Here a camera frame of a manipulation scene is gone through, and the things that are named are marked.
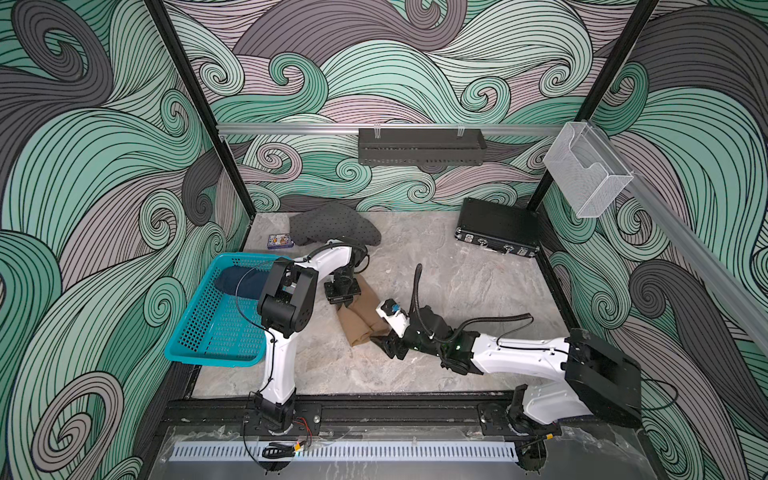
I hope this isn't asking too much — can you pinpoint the clear plastic wall bin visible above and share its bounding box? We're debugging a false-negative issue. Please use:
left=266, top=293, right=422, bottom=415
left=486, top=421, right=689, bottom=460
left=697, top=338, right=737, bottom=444
left=544, top=121, right=634, bottom=218

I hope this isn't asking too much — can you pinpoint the grey dotted skirt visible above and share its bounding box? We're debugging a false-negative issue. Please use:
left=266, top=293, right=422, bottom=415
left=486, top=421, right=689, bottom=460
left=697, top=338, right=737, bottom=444
left=289, top=203, right=382, bottom=246

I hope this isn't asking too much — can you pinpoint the black hard case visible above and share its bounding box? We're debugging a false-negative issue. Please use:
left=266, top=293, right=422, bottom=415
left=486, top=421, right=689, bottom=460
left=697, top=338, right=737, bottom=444
left=454, top=198, right=541, bottom=258

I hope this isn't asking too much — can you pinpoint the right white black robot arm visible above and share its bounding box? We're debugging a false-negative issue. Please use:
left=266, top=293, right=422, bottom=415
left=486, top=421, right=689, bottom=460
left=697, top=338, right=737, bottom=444
left=372, top=287, right=679, bottom=435

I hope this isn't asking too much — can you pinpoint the black corner post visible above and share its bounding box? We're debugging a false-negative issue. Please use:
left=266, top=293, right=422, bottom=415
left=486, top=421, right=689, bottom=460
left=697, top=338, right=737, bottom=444
left=526, top=0, right=660, bottom=212
left=144, top=0, right=257, bottom=222

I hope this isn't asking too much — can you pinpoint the black perforated wall shelf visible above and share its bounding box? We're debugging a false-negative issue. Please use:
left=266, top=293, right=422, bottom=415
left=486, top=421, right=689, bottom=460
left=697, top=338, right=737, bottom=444
left=357, top=129, right=488, bottom=169

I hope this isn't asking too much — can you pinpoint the black right corner post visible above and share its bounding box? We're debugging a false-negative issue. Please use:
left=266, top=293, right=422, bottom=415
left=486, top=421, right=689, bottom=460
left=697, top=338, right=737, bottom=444
left=526, top=0, right=660, bottom=212

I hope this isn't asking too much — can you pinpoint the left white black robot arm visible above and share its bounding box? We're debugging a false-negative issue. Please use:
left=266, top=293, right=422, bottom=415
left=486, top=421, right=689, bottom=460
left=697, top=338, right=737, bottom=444
left=228, top=239, right=370, bottom=433

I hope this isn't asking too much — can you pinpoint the teal plastic basket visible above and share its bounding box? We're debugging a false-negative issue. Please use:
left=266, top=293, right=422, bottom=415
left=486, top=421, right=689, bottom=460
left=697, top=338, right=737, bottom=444
left=165, top=252, right=278, bottom=367

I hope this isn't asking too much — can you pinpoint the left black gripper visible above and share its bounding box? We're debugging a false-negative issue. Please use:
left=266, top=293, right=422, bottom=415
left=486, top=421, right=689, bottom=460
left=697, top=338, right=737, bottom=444
left=324, top=270, right=361, bottom=310

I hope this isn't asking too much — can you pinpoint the aluminium rail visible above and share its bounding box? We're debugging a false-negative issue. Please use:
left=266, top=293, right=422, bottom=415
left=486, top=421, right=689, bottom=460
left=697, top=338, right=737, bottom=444
left=216, top=122, right=563, bottom=137
left=593, top=127, right=767, bottom=351

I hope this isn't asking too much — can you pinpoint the blue denim skirt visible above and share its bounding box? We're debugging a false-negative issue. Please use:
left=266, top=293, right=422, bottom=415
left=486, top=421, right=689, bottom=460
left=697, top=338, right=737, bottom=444
left=214, top=266, right=269, bottom=300

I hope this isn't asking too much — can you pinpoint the small playing card box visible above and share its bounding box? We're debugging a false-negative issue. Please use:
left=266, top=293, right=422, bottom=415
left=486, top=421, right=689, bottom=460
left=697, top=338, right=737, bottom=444
left=266, top=233, right=295, bottom=250

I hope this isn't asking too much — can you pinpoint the aluminium back rail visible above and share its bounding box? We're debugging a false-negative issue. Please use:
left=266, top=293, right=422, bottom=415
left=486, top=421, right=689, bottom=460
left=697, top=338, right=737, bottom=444
left=216, top=122, right=563, bottom=137

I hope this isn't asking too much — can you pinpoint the black left corner post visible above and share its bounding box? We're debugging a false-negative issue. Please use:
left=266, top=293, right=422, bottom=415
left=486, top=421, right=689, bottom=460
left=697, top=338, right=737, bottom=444
left=144, top=0, right=257, bottom=222

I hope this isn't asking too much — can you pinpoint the tan brown skirt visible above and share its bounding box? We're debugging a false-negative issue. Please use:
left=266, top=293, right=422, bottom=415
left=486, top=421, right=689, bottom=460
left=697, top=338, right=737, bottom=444
left=337, top=287, right=391, bottom=347

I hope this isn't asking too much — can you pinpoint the aluminium right rail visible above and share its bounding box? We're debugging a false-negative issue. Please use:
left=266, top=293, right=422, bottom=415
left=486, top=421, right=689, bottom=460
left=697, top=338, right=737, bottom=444
left=593, top=127, right=767, bottom=351

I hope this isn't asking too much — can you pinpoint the white slotted cable duct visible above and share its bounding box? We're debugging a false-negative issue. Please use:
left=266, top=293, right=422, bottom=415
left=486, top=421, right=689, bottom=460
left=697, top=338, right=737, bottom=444
left=168, top=440, right=518, bottom=463

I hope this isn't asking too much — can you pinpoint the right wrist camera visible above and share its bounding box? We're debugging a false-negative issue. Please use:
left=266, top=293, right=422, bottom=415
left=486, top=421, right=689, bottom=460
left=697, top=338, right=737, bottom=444
left=375, top=298, right=451, bottom=337

